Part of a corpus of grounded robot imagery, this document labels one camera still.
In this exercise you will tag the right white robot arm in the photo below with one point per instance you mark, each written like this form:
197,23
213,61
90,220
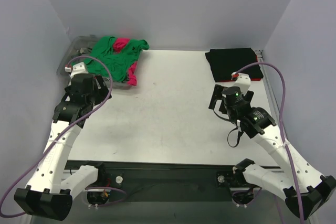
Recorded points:
303,189

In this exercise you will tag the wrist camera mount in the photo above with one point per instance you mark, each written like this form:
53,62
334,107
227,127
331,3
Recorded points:
76,69
242,81

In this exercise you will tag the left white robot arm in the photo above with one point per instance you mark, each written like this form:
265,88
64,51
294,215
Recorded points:
46,193

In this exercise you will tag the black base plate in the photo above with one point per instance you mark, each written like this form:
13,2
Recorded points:
159,182

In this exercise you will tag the pink t shirt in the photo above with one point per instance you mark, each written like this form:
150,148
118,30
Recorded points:
126,47

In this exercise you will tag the green t shirt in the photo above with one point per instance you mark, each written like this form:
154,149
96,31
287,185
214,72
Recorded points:
103,51

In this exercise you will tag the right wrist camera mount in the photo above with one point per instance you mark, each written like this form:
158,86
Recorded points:
242,81

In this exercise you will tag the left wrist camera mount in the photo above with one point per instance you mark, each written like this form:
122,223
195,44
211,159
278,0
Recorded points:
76,69

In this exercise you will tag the folded black t shirt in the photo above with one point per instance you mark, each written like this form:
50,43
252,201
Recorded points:
213,59

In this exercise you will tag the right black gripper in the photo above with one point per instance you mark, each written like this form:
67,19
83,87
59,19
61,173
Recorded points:
216,97

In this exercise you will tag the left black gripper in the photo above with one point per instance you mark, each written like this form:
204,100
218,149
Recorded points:
102,87

